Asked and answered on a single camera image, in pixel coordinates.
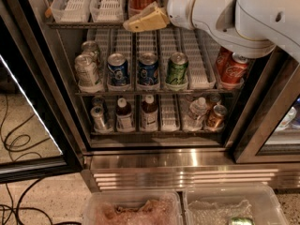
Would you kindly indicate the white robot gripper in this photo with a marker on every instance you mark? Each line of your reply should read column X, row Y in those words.
column 180, row 7

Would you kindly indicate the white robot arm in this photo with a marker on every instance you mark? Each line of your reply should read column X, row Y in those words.
column 251, row 28

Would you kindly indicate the white shelf tray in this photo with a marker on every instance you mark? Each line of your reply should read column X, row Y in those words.
column 70, row 11
column 107, row 11

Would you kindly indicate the blue pepsi can right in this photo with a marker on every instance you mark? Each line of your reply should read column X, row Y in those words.
column 148, row 69

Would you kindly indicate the blue pepsi can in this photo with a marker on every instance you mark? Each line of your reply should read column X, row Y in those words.
column 118, row 69
column 148, row 69

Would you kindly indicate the green soda can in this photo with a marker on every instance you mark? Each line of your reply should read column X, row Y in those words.
column 177, row 68

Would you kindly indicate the blue pepsi can left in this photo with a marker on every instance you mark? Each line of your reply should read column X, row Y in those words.
column 118, row 69

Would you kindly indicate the white rear can middle shelf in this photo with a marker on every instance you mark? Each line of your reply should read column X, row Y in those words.
column 91, row 47

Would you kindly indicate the white can shelf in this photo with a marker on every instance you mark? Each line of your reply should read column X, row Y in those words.
column 87, row 72
column 91, row 47

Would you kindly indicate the red coke can rear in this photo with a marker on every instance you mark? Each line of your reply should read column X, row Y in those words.
column 222, row 58

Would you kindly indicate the red coke can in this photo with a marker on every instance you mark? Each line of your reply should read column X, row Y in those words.
column 222, row 58
column 235, row 68

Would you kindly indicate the white shelf tray far left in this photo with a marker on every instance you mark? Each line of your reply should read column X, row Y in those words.
column 70, row 11

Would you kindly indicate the white front can middle shelf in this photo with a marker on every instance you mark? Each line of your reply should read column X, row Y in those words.
column 87, row 72

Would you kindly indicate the red coke can front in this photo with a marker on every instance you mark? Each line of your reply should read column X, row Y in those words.
column 235, row 68

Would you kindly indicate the silver slim can rear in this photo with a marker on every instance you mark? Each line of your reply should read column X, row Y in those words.
column 99, row 101

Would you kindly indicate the silver slim can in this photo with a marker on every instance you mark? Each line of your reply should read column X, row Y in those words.
column 99, row 101
column 100, row 120

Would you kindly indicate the bronze can rear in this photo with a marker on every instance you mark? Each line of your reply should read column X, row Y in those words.
column 212, row 100

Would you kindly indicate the silver slim can front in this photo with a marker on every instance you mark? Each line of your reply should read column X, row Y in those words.
column 100, row 120

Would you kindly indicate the stainless fridge base grille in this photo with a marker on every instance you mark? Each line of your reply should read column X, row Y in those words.
column 180, row 169

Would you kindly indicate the glass fridge door left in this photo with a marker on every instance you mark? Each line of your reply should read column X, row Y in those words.
column 38, row 136

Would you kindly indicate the green can in bin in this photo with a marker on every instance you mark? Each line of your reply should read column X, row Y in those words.
column 241, row 221

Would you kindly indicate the brown juice bottle right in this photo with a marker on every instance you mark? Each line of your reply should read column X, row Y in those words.
column 149, row 114

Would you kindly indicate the brown juice bottle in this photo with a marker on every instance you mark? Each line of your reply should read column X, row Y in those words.
column 149, row 114
column 125, row 122

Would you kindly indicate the brown juice bottle left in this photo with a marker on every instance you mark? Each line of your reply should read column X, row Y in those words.
column 125, row 122

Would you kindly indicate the clear water bottle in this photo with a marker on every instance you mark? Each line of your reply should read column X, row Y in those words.
column 195, row 114

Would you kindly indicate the clear plastic bin left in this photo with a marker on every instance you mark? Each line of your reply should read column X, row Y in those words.
column 134, row 207

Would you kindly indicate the clear plastic bin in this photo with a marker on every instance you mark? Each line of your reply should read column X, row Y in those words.
column 215, row 205
column 134, row 207

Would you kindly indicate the clear plastic bin right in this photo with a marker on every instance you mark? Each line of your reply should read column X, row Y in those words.
column 215, row 205

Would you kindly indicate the right fridge door frame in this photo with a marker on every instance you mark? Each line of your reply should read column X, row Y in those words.
column 271, row 90

